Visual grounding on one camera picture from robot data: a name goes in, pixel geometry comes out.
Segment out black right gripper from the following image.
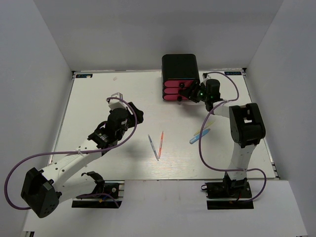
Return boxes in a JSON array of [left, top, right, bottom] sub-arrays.
[[180, 79, 210, 103]]

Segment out black pink drawer organizer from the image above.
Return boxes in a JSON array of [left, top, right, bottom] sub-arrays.
[[161, 54, 199, 102]]

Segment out orange highlighter pen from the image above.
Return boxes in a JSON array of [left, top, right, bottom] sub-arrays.
[[158, 131, 164, 159]]

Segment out blue highlighter pen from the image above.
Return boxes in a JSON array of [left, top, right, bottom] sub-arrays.
[[148, 134, 159, 161]]

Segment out yellow highlighter pen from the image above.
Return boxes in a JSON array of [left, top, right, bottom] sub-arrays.
[[194, 120, 215, 136]]

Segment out blue utility knife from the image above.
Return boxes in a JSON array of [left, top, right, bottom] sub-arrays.
[[189, 128, 210, 144]]

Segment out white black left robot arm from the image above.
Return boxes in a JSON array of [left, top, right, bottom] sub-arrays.
[[21, 99, 144, 218]]

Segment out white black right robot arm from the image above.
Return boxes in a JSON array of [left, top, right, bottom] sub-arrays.
[[179, 79, 266, 197]]

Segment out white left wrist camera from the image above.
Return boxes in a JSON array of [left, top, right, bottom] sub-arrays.
[[107, 92, 126, 110]]

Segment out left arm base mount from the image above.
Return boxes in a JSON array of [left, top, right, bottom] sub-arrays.
[[72, 171, 124, 209]]

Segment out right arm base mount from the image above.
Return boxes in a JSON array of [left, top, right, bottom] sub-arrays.
[[201, 182, 254, 210]]

